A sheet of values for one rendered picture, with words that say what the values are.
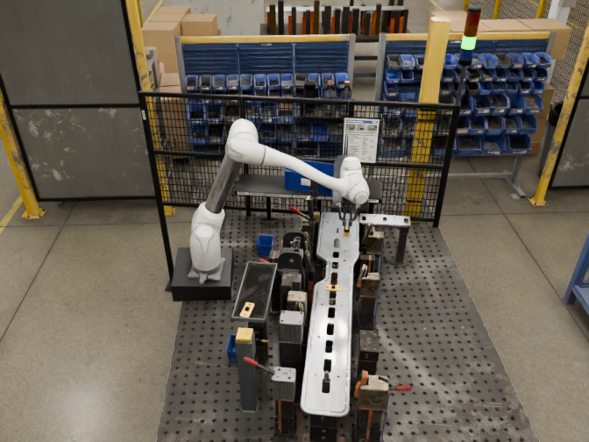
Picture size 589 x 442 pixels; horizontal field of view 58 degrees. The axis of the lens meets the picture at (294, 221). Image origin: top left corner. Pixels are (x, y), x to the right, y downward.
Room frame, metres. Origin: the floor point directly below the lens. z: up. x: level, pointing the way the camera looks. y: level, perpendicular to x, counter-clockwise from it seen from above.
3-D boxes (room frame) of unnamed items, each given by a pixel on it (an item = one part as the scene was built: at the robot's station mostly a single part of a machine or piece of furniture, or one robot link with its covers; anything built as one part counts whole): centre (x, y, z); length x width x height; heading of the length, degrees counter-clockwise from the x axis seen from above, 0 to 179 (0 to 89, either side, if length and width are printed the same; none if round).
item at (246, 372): (1.49, 0.20, 0.92); 0.08 x 0.08 x 0.44; 84
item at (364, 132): (2.95, -0.40, 1.30); 0.23 x 0.02 x 0.31; 84
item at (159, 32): (6.98, 1.40, 0.52); 1.20 x 0.80 x 1.05; 0
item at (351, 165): (2.39, -0.29, 1.39); 0.13 x 0.11 x 0.16; 8
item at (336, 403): (1.92, -0.19, 1.00); 1.38 x 0.22 x 0.02; 174
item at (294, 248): (2.07, 0.00, 0.94); 0.18 x 0.13 x 0.49; 174
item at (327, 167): (2.86, -0.10, 1.10); 0.30 x 0.17 x 0.13; 74
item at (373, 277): (1.99, -0.37, 0.87); 0.12 x 0.09 x 0.35; 84
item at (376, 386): (1.34, -0.31, 0.88); 0.15 x 0.11 x 0.36; 84
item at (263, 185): (2.86, -0.09, 1.02); 0.90 x 0.22 x 0.03; 84
